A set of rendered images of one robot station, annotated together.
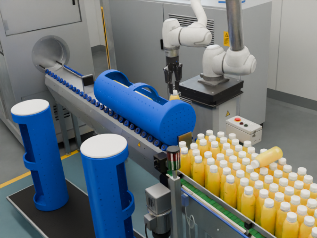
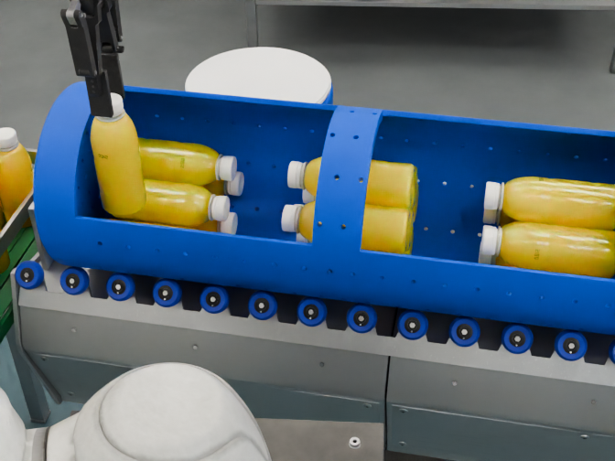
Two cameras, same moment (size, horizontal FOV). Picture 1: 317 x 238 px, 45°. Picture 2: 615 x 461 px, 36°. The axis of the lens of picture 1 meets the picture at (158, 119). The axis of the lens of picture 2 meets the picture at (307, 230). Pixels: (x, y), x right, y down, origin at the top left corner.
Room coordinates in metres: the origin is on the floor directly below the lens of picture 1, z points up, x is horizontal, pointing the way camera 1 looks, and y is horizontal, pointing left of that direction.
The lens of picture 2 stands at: (3.19, -0.71, 1.93)
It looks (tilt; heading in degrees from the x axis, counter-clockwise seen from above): 39 degrees down; 135
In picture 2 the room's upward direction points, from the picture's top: 1 degrees counter-clockwise
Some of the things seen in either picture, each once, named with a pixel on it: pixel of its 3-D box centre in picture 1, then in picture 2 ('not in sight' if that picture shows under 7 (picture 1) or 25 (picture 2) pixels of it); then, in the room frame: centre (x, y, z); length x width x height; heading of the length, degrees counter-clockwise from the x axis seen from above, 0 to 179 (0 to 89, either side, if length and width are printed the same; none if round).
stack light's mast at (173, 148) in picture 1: (174, 163); not in sight; (1.52, -0.06, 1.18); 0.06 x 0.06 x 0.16
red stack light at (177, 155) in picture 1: (173, 154); not in sight; (1.52, -0.06, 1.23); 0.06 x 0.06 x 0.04
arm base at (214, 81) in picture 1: (211, 76); not in sight; (2.78, -0.43, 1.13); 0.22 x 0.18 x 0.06; 40
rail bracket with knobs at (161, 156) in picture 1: (162, 162); not in sight; (1.90, -0.01, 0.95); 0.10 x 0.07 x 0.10; 123
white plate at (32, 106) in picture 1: (29, 106); not in sight; (2.68, 0.96, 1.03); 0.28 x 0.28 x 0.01
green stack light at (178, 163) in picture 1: (174, 162); not in sight; (1.52, -0.06, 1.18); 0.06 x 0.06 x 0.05
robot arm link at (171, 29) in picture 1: (173, 32); not in sight; (2.20, -0.12, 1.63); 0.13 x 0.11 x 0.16; 57
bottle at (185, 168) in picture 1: (185, 164); not in sight; (1.82, -0.13, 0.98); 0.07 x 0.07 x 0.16
